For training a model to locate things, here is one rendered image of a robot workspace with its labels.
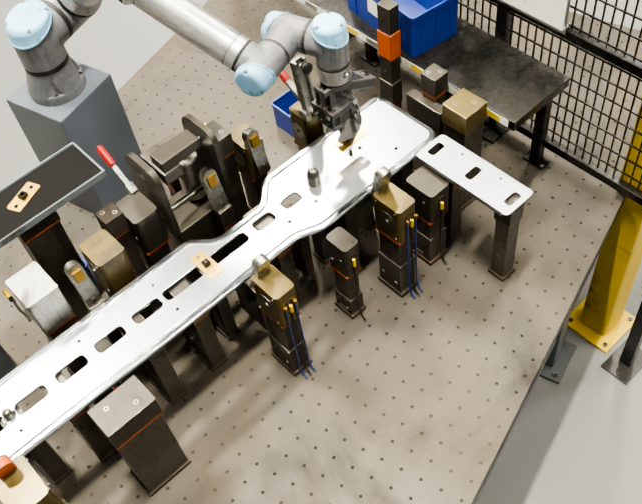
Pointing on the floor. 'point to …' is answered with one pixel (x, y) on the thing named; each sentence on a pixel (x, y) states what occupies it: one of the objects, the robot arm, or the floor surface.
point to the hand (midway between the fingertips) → (349, 134)
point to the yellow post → (619, 255)
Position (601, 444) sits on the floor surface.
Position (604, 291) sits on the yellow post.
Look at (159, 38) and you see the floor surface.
